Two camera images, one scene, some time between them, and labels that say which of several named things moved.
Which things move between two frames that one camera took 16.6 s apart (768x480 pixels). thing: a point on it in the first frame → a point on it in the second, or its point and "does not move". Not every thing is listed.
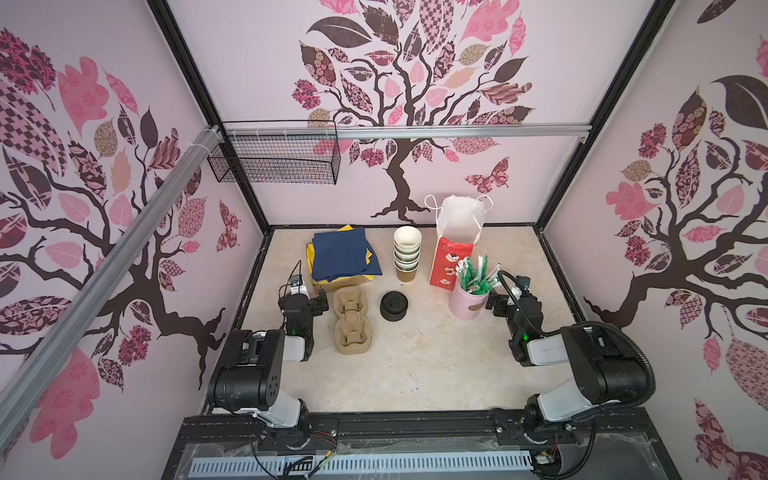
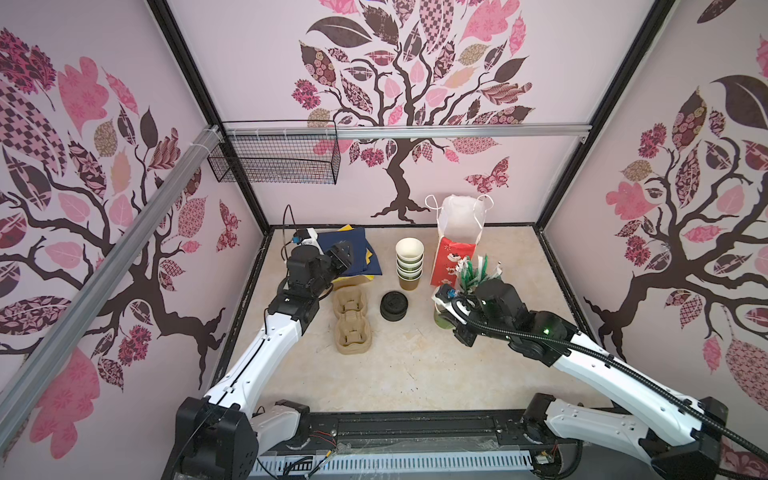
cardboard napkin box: (344, 282) does not move
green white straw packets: (477, 280) does not move
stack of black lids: (393, 306) does not move
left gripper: (318, 303) → (339, 258)
